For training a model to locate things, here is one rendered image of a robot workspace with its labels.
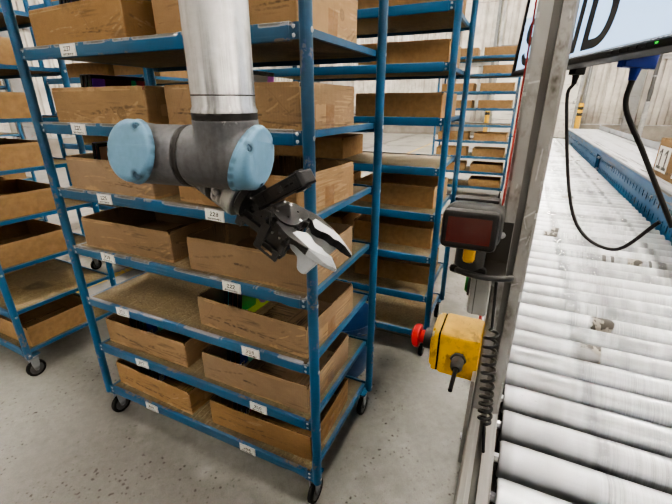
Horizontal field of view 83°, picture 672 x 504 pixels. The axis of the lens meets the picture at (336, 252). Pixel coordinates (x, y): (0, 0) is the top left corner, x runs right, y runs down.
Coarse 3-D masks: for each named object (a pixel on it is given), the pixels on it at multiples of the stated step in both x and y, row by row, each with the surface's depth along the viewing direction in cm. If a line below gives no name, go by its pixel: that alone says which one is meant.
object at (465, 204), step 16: (448, 208) 42; (464, 208) 43; (480, 208) 42; (496, 208) 42; (448, 224) 42; (464, 224) 41; (480, 224) 41; (496, 224) 40; (448, 240) 42; (464, 240) 42; (480, 240) 41; (496, 240) 41; (464, 256) 46; (480, 256) 47; (480, 272) 47
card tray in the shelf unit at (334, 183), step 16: (288, 160) 122; (320, 160) 116; (336, 160) 113; (272, 176) 89; (320, 176) 95; (336, 176) 103; (352, 176) 112; (192, 192) 104; (320, 192) 97; (336, 192) 105; (352, 192) 114; (320, 208) 98
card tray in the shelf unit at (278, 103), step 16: (176, 96) 95; (256, 96) 86; (272, 96) 84; (288, 96) 82; (320, 96) 89; (336, 96) 96; (352, 96) 105; (176, 112) 97; (272, 112) 85; (288, 112) 84; (320, 112) 90; (336, 112) 98; (352, 112) 107; (272, 128) 87; (288, 128) 85; (320, 128) 91
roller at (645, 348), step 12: (516, 324) 84; (528, 324) 84; (540, 324) 83; (552, 324) 83; (564, 324) 83; (552, 336) 82; (564, 336) 81; (576, 336) 80; (588, 336) 79; (600, 336) 79; (612, 336) 78; (624, 336) 78; (612, 348) 77; (624, 348) 77; (636, 348) 76; (648, 348) 75; (660, 348) 75
